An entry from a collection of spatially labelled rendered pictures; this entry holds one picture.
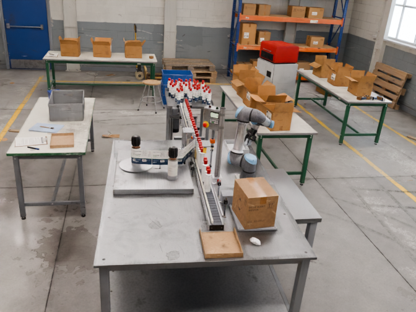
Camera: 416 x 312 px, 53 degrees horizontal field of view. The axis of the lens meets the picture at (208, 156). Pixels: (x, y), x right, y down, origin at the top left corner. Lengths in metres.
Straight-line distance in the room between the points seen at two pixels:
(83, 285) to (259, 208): 1.74
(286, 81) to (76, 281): 6.56
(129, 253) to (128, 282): 0.75
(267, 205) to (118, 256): 1.11
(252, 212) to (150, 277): 1.10
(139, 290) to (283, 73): 6.53
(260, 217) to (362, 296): 1.45
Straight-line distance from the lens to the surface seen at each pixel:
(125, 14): 11.01
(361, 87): 7.57
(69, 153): 4.47
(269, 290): 3.65
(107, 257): 2.89
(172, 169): 3.65
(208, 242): 3.01
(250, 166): 3.71
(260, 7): 10.72
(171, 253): 2.91
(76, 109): 5.27
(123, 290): 3.56
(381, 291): 4.34
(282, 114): 5.30
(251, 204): 3.06
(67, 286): 3.99
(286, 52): 9.09
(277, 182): 3.93
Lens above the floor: 2.60
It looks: 24 degrees down
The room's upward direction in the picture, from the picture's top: 4 degrees clockwise
